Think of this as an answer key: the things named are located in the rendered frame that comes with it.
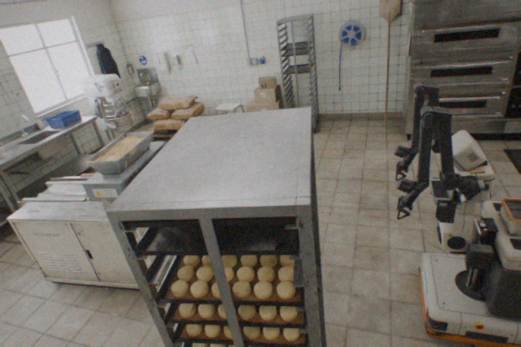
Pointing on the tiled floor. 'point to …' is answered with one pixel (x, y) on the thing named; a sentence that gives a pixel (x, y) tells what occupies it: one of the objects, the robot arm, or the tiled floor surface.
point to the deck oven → (467, 63)
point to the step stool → (229, 108)
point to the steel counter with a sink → (43, 150)
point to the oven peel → (390, 9)
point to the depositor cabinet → (77, 245)
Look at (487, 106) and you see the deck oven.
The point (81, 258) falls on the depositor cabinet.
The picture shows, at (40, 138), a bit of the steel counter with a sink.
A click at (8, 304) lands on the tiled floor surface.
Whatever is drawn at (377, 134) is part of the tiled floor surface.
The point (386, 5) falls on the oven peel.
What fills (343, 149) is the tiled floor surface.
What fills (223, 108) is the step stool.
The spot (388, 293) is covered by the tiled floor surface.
